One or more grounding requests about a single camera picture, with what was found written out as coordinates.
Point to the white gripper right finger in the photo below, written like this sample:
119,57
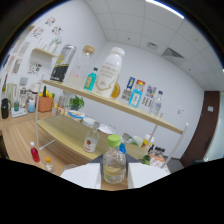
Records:
148,174

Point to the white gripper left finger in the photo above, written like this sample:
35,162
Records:
81,175

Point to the clear bottle orange cap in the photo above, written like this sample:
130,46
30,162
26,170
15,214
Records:
49,165

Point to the clear bottle green cap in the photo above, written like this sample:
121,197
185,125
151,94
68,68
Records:
114,163

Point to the small red liquid bottle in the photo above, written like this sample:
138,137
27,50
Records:
35,154

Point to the teal cup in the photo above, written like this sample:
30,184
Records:
16,106

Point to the yellow jar white lid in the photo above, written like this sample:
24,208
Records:
147,141

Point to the clear bottle red label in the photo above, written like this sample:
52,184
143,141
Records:
90,141

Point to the green mug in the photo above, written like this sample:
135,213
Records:
137,140

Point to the blue liquid bottle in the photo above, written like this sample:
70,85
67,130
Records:
123,147

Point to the two-tier white wood shelf rack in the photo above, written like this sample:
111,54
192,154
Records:
66,128

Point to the white bowl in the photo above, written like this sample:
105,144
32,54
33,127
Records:
106,129
88,122

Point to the brown door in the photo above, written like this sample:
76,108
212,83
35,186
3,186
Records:
201,130

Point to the water bottle blue cap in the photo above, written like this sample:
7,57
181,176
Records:
156,105

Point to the green potted plant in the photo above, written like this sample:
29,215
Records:
76,102

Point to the light blue bottle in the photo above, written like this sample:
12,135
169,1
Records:
135,97

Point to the blue white jar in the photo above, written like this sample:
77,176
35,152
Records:
31,106

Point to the white tray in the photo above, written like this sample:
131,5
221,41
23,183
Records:
19,113

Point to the green toy vegetable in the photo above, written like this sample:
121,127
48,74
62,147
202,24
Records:
44,91

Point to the small teal bottle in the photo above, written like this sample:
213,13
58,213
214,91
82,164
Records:
90,80

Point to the black kettle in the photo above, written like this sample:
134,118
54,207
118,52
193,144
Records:
5,109

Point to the white appliance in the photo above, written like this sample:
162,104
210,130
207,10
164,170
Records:
23,93

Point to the large white bottle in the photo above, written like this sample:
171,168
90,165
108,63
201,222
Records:
108,73

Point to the glass pitcher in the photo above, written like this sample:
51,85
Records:
11,93

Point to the glass jar cork lid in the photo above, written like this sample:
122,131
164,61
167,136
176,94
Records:
81,63

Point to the tall black can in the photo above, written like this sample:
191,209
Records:
62,63

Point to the wine bottle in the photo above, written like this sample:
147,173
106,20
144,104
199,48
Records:
4,85

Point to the ceiling air vent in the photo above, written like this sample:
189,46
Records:
172,53

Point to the small square ceiling vent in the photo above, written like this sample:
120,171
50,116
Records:
152,45

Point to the white figurine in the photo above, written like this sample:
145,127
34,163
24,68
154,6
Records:
55,44

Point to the ceiling light panel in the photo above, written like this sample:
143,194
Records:
165,8

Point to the multicolour wall poster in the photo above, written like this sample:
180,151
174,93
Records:
151,91

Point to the red wall poster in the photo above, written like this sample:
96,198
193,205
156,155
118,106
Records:
140,83

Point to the blue wall poster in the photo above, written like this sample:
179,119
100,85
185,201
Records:
130,83

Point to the wooden wall shelf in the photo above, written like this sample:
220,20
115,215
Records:
45,52

